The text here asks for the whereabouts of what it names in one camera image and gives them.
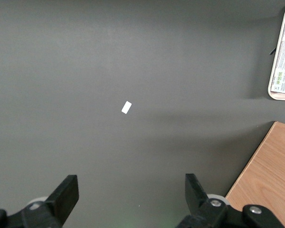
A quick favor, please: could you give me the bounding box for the beige plastic tray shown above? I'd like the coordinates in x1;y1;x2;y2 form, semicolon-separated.
267;2;285;102

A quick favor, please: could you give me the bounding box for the wooden drawer cabinet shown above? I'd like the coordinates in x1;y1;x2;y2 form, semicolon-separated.
225;121;285;228

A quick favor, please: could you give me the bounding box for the white rectangular sticker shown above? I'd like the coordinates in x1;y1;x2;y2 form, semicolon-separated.
121;101;133;115

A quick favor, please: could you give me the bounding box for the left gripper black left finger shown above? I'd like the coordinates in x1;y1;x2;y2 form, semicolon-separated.
0;174;79;228

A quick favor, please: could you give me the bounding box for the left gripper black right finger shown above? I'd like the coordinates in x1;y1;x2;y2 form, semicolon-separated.
175;173;285;228

